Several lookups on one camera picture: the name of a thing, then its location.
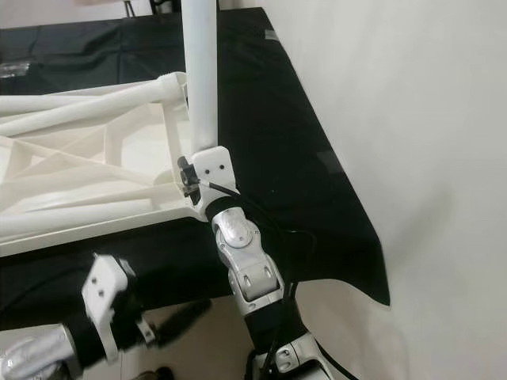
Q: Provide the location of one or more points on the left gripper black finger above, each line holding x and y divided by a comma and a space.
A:
182, 315

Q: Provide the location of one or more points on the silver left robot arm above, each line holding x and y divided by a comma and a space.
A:
40, 356

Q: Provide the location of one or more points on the white plastic children table top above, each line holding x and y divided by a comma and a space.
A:
95, 166

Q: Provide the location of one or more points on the black tablecloth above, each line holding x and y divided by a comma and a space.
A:
285, 119

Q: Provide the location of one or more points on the clear plastic wrap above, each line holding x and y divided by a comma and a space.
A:
14, 70

